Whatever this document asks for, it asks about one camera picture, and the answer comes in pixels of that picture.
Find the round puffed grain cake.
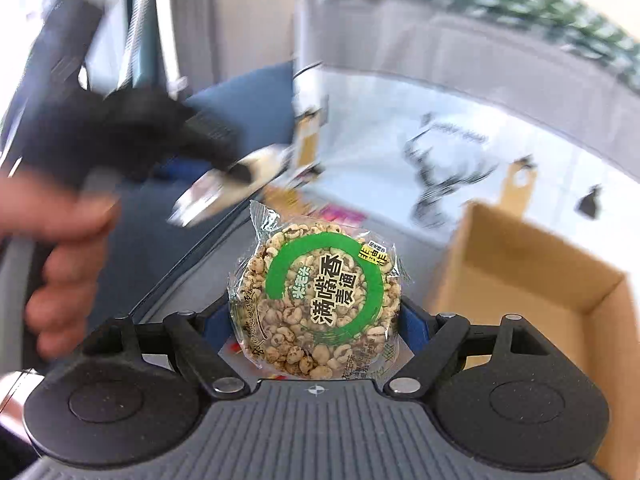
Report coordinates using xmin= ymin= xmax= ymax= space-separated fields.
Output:
xmin=228 ymin=202 xmax=402 ymax=380

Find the brown cardboard box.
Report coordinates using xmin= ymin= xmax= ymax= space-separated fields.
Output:
xmin=423 ymin=202 xmax=639 ymax=479

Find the red wafer packet with window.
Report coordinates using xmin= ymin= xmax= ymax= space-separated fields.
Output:
xmin=262 ymin=185 xmax=367 ymax=228

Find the deer print sofa cover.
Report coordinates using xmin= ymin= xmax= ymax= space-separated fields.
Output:
xmin=293 ymin=0 xmax=639 ymax=264

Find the white blue purple snack packet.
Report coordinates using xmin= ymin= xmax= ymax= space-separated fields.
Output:
xmin=167 ymin=144 xmax=293 ymax=228

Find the blue sofa armrest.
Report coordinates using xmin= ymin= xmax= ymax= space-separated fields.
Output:
xmin=84 ymin=58 xmax=302 ymax=331

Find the person's left hand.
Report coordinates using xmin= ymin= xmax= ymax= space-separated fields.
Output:
xmin=1 ymin=172 xmax=120 ymax=361

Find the grey curtain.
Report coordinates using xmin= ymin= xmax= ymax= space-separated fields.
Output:
xmin=29 ymin=0 xmax=222 ymax=97

